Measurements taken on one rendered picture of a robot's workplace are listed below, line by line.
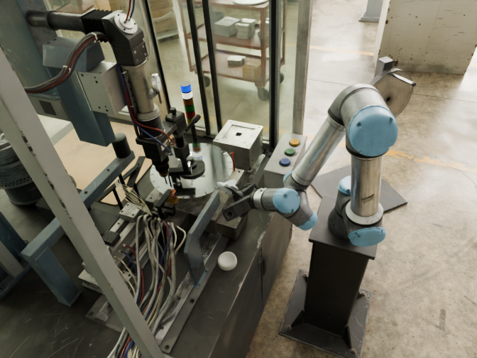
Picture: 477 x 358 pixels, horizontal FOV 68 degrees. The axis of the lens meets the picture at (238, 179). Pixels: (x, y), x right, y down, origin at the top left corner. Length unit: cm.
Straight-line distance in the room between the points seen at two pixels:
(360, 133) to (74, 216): 66
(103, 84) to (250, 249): 78
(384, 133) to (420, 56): 340
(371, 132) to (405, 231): 167
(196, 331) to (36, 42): 99
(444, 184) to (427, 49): 177
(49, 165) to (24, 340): 95
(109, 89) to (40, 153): 50
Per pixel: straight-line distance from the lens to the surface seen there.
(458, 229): 270
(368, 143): 95
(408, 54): 430
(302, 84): 155
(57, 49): 109
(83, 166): 194
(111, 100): 105
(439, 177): 302
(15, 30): 127
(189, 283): 132
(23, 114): 54
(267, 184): 152
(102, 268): 74
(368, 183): 109
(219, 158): 146
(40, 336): 143
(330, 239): 144
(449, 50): 437
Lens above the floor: 188
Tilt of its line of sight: 43 degrees down
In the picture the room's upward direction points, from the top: 5 degrees counter-clockwise
